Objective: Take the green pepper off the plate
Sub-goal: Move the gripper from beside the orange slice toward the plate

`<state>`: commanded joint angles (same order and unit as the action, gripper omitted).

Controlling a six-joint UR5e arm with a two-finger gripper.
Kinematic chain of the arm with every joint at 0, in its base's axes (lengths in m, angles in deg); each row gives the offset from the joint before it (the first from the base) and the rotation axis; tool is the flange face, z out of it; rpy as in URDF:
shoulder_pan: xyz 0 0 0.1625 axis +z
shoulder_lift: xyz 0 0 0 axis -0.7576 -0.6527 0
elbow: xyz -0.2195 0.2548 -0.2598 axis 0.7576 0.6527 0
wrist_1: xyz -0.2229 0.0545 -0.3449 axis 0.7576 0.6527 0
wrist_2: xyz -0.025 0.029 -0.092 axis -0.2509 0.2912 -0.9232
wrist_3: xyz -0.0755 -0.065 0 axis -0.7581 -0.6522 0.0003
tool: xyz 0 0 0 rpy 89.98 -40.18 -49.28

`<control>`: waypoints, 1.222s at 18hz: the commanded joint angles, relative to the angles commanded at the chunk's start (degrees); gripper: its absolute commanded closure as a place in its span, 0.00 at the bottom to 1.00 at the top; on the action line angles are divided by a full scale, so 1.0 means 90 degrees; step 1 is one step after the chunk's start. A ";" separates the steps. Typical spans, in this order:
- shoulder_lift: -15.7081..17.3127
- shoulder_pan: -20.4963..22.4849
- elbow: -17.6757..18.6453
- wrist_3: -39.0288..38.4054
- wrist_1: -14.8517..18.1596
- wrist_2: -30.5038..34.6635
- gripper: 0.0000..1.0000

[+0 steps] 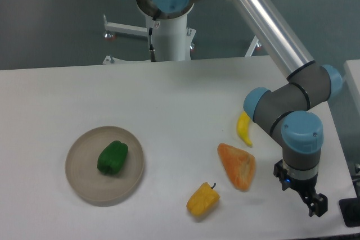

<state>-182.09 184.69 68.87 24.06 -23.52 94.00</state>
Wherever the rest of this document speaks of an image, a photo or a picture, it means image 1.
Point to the beige round plate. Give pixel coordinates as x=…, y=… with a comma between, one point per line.
x=88, y=182

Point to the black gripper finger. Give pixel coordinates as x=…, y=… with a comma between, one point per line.
x=317, y=203

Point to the orange pumpkin slice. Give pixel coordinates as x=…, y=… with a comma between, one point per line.
x=239, y=165

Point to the yellow bell pepper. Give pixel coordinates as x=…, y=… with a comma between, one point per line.
x=202, y=200

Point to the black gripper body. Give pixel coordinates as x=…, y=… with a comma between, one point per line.
x=301, y=181

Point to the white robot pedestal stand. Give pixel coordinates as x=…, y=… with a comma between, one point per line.
x=206, y=29

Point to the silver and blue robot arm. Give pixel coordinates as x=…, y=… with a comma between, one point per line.
x=283, y=114

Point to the green bell pepper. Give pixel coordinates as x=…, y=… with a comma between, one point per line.
x=112, y=158

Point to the black device at table edge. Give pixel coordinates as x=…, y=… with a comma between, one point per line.
x=349, y=207

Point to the yellow chili pepper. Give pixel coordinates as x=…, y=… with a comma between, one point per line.
x=242, y=128

